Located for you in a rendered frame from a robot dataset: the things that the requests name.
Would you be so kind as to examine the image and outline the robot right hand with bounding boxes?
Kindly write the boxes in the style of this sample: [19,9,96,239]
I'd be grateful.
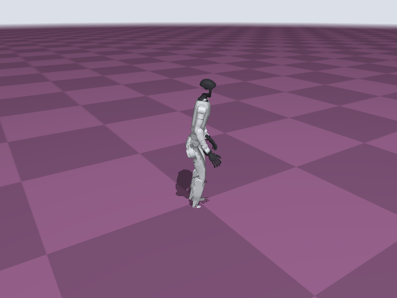
[203,150,221,168]

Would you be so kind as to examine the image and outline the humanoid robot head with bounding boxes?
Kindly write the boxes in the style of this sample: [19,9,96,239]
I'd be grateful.
[197,79,216,102]

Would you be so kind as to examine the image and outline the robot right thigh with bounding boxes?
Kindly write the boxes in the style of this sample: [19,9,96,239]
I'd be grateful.
[186,144,206,184]

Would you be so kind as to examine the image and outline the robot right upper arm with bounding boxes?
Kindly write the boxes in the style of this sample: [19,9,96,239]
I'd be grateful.
[194,104,207,135]

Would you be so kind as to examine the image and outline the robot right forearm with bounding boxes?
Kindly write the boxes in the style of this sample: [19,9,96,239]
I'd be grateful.
[197,129,210,153]

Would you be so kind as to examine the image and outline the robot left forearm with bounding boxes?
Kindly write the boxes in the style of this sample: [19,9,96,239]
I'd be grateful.
[203,127,208,139]

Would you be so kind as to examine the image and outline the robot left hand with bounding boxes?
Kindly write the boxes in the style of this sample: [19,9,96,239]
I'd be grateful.
[205,134,217,151]

